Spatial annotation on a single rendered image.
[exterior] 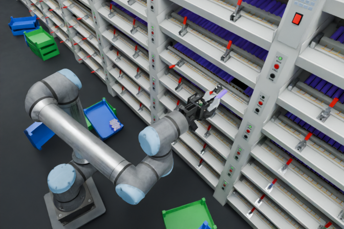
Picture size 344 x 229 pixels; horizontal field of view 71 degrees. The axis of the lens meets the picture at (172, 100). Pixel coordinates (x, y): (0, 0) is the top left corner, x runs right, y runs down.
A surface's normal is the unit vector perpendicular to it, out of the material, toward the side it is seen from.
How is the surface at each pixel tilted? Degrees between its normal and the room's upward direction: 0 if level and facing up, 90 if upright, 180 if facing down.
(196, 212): 0
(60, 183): 3
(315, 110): 19
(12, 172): 0
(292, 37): 90
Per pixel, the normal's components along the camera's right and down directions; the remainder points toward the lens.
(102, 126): 0.29, -0.44
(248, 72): -0.21, -0.51
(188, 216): 0.04, -0.70
